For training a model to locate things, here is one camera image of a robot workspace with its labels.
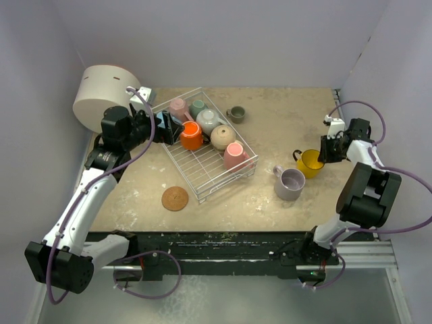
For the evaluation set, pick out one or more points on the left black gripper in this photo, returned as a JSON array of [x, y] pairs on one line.
[[166, 136]]

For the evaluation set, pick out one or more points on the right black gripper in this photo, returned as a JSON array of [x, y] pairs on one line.
[[325, 156]]

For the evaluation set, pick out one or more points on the light pink mug white inside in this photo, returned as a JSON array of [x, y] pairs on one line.
[[179, 109]]

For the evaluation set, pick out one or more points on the orange cup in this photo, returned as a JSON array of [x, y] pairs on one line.
[[192, 136]]

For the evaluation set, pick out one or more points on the yellow cup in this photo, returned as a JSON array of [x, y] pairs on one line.
[[307, 162]]

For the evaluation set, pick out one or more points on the sage green cup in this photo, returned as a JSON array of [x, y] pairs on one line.
[[196, 107]]

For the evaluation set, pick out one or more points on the pale grey white mug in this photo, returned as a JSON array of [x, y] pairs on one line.
[[209, 119]]

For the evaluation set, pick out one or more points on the lilac mug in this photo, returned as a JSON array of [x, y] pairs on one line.
[[289, 184]]

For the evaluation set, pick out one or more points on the beige round mug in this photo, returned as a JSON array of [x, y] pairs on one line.
[[222, 136]]

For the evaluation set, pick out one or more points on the olive green small cup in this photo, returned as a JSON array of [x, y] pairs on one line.
[[236, 114]]

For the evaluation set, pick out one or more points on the coral pink mug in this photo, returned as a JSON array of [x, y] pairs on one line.
[[235, 157]]

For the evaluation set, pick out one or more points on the light blue mug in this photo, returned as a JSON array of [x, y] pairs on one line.
[[165, 118]]

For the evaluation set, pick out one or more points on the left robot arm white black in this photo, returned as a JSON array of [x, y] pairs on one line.
[[61, 260]]

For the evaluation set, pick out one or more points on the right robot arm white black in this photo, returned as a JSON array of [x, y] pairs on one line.
[[368, 195]]

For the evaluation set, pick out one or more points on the round woven cork coaster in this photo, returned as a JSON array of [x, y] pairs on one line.
[[174, 198]]

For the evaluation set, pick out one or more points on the large white cylindrical container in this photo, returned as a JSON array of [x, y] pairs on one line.
[[102, 87]]

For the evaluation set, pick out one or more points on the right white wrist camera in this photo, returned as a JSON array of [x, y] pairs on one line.
[[336, 126]]

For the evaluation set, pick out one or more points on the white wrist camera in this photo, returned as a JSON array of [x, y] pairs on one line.
[[148, 94], [336, 126]]

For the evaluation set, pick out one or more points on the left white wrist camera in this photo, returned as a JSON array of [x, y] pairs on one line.
[[148, 94]]

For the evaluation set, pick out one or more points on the white wire dish rack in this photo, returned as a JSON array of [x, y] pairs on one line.
[[203, 169]]

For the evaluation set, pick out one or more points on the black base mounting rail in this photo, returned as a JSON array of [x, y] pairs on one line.
[[286, 255]]

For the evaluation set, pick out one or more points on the aluminium frame rail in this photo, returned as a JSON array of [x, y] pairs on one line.
[[377, 254]]

